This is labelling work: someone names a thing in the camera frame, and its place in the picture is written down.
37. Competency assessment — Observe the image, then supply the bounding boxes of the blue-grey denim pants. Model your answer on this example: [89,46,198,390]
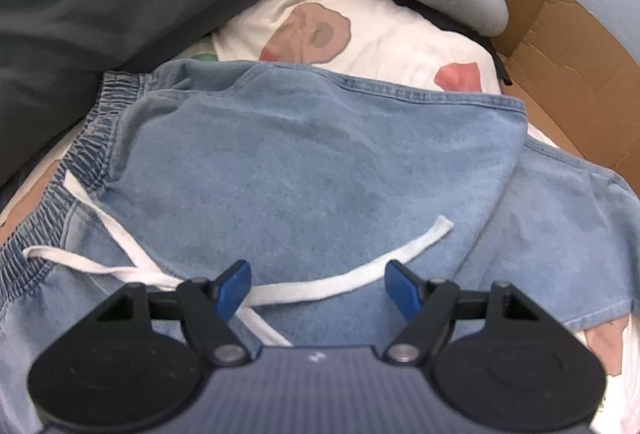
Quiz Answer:
[0,58,640,434]

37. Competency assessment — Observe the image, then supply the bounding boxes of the cream bear-print quilt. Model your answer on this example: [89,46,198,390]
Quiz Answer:
[0,0,640,434]

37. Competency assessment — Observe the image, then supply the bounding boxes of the brown cardboard sheet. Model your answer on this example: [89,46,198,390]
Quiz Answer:
[492,0,639,189]

